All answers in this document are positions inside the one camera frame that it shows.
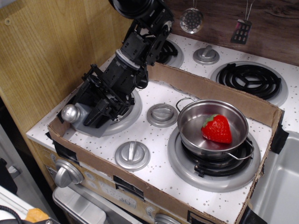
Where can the red toy strawberry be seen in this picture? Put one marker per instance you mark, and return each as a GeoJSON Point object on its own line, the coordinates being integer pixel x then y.
{"type": "Point", "coordinates": [216, 128]}

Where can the back left stove burner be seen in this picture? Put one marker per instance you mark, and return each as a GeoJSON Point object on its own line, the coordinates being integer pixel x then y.
{"type": "Point", "coordinates": [171, 54]}

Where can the silver oven dial right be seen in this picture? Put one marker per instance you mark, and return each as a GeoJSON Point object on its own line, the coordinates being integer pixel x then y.
{"type": "Point", "coordinates": [164, 219]}

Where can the grey sink basin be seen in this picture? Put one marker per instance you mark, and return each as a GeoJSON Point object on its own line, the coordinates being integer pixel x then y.
{"type": "Point", "coordinates": [276, 196]}

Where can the silver center stove knob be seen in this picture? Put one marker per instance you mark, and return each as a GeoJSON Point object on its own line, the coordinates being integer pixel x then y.
{"type": "Point", "coordinates": [162, 115]}

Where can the front left stove burner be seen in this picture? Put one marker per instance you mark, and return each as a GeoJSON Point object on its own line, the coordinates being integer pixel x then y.
{"type": "Point", "coordinates": [128, 119]}

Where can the silver oven dial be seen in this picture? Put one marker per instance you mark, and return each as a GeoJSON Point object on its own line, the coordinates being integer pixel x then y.
{"type": "Point", "coordinates": [164, 219]}
{"type": "Point", "coordinates": [67, 174]}

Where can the silver front stove knob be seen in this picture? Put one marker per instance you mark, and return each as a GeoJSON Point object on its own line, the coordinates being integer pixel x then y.
{"type": "Point", "coordinates": [132, 156]}

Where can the pink hanging spatula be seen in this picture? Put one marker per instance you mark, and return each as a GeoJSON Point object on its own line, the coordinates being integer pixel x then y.
{"type": "Point", "coordinates": [243, 26]}

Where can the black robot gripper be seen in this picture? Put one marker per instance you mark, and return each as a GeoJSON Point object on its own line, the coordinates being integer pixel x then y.
{"type": "Point", "coordinates": [108, 92]}

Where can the silver oven door handle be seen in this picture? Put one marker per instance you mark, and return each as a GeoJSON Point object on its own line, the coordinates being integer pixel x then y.
{"type": "Point", "coordinates": [87, 207]}

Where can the front right stove burner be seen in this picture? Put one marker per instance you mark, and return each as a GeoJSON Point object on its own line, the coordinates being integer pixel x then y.
{"type": "Point", "coordinates": [214, 175]}

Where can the back right stove burner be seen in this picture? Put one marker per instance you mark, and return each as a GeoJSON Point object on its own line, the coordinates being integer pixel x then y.
{"type": "Point", "coordinates": [253, 78]}

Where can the orange object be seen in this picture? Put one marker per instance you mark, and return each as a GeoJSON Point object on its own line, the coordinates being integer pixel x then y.
{"type": "Point", "coordinates": [36, 215]}

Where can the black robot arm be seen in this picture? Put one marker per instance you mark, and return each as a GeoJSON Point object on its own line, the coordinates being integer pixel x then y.
{"type": "Point", "coordinates": [151, 25]}

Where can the stove burner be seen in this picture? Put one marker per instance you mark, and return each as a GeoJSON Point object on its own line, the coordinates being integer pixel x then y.
{"type": "Point", "coordinates": [214, 175]}
{"type": "Point", "coordinates": [253, 78]}
{"type": "Point", "coordinates": [128, 119]}
{"type": "Point", "coordinates": [171, 54]}

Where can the brown cardboard barrier frame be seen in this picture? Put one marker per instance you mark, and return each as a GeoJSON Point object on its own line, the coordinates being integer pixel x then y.
{"type": "Point", "coordinates": [157, 189]}

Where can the silver stove knob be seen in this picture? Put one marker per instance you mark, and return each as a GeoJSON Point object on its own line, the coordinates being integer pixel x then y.
{"type": "Point", "coordinates": [132, 156]}
{"type": "Point", "coordinates": [206, 56]}
{"type": "Point", "coordinates": [162, 115]}

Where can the grey pepper shaker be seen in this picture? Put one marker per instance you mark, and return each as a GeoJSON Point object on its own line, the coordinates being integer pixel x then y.
{"type": "Point", "coordinates": [76, 115]}

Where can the oven clock display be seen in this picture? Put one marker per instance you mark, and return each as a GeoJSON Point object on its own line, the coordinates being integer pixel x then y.
{"type": "Point", "coordinates": [117, 195]}

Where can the stainless steel pot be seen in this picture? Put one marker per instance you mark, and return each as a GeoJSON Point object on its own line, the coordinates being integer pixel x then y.
{"type": "Point", "coordinates": [190, 121]}

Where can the hanging metal strainer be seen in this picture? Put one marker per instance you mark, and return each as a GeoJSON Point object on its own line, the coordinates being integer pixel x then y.
{"type": "Point", "coordinates": [192, 19]}

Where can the silver oven dial left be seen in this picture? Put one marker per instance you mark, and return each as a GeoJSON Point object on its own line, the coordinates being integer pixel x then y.
{"type": "Point", "coordinates": [67, 174]}

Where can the silver back stove knob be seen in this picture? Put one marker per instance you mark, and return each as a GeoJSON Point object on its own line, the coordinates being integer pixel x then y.
{"type": "Point", "coordinates": [206, 56]}

